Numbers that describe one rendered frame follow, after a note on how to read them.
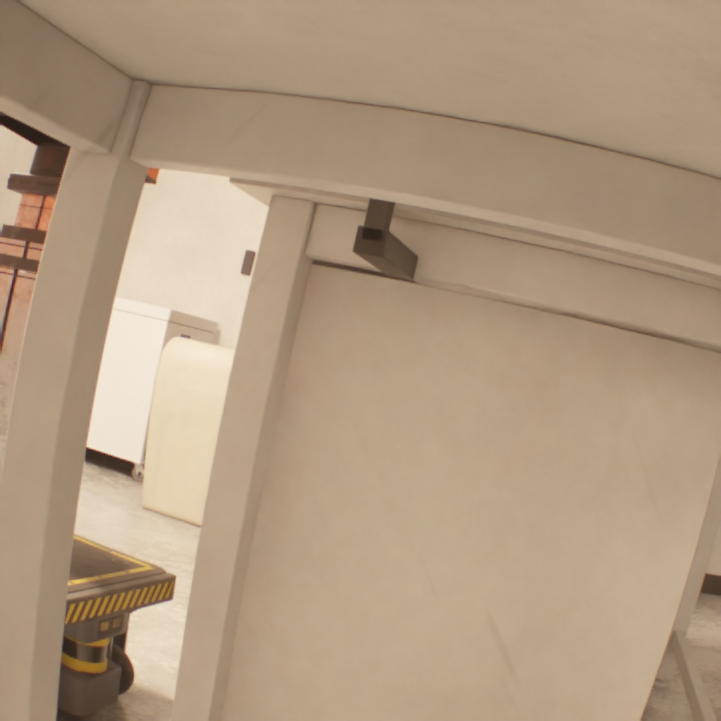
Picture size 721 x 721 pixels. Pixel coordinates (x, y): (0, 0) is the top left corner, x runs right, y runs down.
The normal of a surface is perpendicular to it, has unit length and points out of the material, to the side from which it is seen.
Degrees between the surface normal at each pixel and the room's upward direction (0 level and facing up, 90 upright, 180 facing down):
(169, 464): 93
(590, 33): 180
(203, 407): 93
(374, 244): 90
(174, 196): 90
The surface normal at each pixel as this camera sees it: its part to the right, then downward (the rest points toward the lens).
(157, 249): -0.22, -0.07
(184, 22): -0.22, 0.98
